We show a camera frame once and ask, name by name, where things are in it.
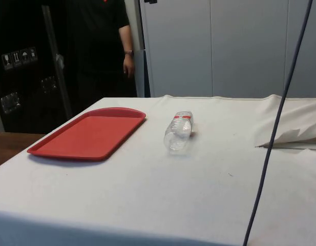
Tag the clear plastic bottle white cap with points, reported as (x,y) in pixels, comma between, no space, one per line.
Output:
(178,133)

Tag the red plastic tray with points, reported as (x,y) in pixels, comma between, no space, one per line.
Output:
(88,135)

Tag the pale grey locker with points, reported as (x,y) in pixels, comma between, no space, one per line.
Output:
(178,51)
(247,51)
(307,64)

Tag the person in black clothes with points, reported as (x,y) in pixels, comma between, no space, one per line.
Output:
(96,38)

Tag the black cabinet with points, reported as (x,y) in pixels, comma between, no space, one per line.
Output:
(19,89)

